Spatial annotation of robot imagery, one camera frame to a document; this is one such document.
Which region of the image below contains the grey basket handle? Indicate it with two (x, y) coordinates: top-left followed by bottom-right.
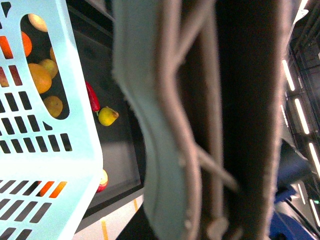
(111, 0), (293, 240)

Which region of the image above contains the light teal shopping basket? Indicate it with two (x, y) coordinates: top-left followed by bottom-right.
(0, 0), (103, 240)

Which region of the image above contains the yellow quince fruit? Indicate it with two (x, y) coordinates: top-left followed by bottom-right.
(97, 106), (119, 127)

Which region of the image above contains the red chili pepper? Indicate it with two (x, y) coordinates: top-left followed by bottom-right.
(85, 81), (101, 113)

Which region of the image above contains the brownish yellow pear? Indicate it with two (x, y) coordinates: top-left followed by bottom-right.
(43, 96), (63, 118)

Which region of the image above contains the small yellow-green fruit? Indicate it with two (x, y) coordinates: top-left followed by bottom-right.
(39, 59), (59, 79)

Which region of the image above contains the yellow pear front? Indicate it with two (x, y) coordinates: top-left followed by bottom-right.
(28, 63), (52, 94)

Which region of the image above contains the red apple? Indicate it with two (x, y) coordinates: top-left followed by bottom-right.
(0, 65), (23, 88)

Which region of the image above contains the small orange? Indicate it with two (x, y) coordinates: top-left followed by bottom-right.
(0, 31), (33, 60)

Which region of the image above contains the white pear with stem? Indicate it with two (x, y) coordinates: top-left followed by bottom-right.
(28, 13), (48, 33)

